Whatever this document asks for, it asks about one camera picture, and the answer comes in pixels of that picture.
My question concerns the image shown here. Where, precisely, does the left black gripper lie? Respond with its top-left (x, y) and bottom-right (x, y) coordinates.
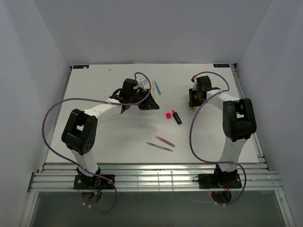
top-left (129, 89), bottom-right (160, 111)

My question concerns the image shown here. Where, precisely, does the thin yellow pen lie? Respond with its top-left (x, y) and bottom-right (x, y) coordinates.
top-left (152, 81), bottom-right (156, 99)

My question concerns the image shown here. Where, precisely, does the blue pen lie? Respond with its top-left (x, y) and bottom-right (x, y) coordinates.
top-left (154, 81), bottom-right (161, 95)

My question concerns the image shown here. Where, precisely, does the black pink highlighter body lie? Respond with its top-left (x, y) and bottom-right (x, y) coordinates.
top-left (172, 110), bottom-right (182, 125)

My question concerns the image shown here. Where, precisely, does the pink highlighter cap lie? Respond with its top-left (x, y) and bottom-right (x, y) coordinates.
top-left (166, 113), bottom-right (172, 119)

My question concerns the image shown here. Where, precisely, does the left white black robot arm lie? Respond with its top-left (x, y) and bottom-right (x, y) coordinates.
top-left (61, 79), bottom-right (160, 189)

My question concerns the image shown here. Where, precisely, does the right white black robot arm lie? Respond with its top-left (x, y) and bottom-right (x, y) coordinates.
top-left (189, 72), bottom-right (257, 191)

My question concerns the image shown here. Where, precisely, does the red pen clear cap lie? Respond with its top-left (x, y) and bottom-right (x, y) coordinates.
top-left (155, 135), bottom-right (175, 147)

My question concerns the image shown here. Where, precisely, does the grey black pen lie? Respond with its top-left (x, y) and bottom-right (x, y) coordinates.
top-left (146, 142), bottom-right (173, 152)

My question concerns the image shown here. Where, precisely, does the right blue corner label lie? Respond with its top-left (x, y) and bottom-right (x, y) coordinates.
top-left (213, 64), bottom-right (230, 68)

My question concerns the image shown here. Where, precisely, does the blue corner label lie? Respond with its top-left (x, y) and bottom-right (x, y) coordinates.
top-left (213, 64), bottom-right (230, 68)
top-left (73, 65), bottom-right (89, 69)

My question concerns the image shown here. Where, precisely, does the left blue corner label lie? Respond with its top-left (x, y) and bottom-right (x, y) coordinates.
top-left (73, 65), bottom-right (89, 69)

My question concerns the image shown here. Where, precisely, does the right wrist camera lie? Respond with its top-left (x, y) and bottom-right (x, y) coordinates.
top-left (191, 75), bottom-right (198, 90)

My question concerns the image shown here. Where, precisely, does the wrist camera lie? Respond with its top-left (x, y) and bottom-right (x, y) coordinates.
top-left (137, 78), bottom-right (150, 90)
top-left (191, 75), bottom-right (198, 90)

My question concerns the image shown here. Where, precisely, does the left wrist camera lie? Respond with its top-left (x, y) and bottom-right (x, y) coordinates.
top-left (137, 78), bottom-right (150, 90)

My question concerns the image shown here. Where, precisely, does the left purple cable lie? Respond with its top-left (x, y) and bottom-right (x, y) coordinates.
top-left (42, 71), bottom-right (152, 214)

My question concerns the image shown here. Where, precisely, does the purple cable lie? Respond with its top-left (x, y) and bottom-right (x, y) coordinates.
top-left (189, 71), bottom-right (247, 206)
top-left (42, 71), bottom-right (152, 214)

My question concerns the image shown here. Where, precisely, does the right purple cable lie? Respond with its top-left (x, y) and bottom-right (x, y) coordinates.
top-left (189, 71), bottom-right (247, 206)

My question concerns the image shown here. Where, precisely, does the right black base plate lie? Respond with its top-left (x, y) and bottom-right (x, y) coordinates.
top-left (196, 174), bottom-right (242, 189)

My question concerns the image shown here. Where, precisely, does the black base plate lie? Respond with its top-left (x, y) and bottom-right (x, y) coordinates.
top-left (73, 175), bottom-right (115, 190)
top-left (196, 174), bottom-right (242, 189)

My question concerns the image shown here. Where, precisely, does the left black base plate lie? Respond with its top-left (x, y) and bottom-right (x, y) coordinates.
top-left (73, 175), bottom-right (115, 190)

